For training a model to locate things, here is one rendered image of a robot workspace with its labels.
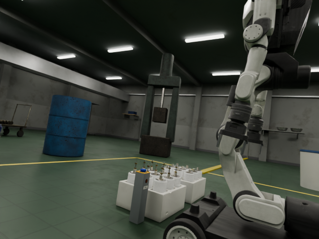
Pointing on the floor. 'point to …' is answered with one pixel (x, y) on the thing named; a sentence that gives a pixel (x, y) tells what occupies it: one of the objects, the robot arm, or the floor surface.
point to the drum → (67, 126)
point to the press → (149, 141)
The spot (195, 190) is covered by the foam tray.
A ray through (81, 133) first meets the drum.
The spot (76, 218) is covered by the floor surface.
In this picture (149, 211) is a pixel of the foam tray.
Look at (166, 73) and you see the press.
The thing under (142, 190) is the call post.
